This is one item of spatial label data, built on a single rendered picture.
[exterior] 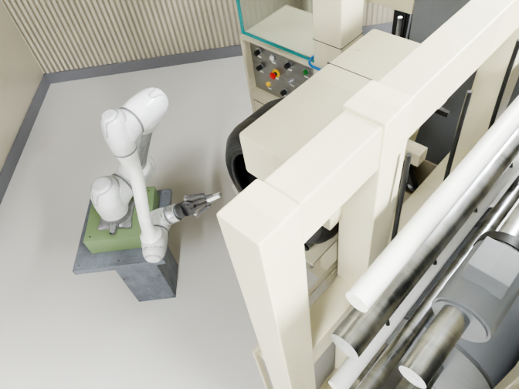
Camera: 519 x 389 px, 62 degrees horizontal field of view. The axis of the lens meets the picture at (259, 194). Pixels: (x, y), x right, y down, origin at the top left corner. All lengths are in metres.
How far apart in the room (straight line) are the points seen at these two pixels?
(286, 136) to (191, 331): 1.94
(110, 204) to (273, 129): 1.33
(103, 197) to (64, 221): 1.49
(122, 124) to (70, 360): 1.75
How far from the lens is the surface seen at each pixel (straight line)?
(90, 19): 4.83
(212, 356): 2.76
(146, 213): 1.98
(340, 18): 1.60
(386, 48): 1.41
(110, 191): 2.27
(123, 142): 1.80
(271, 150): 1.08
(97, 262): 2.50
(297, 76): 2.46
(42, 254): 3.63
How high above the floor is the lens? 2.54
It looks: 49 degrees down
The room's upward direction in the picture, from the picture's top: 11 degrees counter-clockwise
